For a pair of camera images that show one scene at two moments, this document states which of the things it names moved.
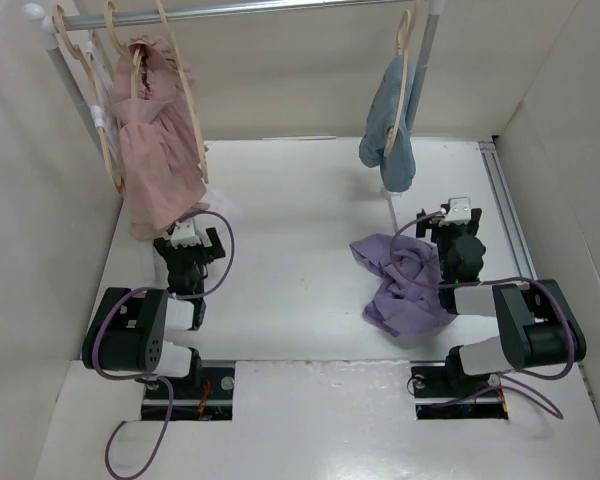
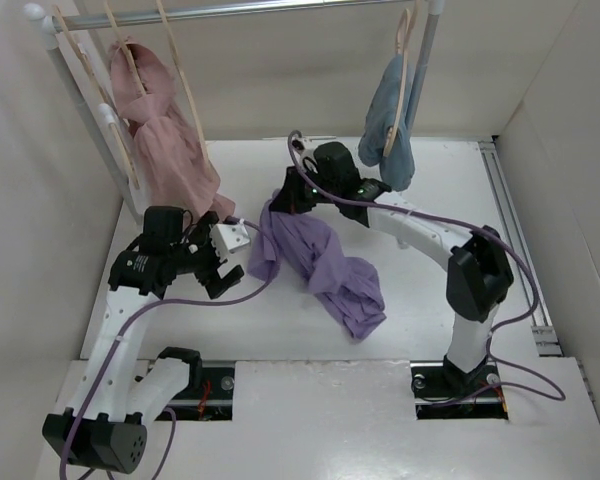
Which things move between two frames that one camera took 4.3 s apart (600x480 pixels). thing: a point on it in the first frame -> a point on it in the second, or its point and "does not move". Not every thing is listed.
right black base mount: (440, 395) does not move
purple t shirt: (410, 298) -> (304, 247)
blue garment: (397, 169) does not move
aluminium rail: (493, 160) does not move
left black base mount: (209, 397) does not move
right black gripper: (423, 225) -> (290, 200)
